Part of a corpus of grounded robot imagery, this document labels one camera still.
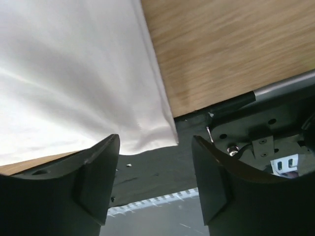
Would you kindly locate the aluminium front rail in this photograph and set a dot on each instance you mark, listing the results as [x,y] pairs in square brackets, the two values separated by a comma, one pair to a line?
[272,90]

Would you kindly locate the white t shirt red print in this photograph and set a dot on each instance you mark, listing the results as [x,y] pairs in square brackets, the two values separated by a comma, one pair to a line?
[73,72]

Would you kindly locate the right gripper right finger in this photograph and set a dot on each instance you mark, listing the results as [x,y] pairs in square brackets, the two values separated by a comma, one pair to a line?
[239,200]

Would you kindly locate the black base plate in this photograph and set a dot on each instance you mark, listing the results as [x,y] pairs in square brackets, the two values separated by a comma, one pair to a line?
[263,130]

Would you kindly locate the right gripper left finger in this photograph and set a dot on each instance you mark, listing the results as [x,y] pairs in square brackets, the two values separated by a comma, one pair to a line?
[65,197]

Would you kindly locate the slotted cable duct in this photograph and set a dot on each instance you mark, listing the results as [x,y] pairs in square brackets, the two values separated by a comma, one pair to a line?
[278,167]

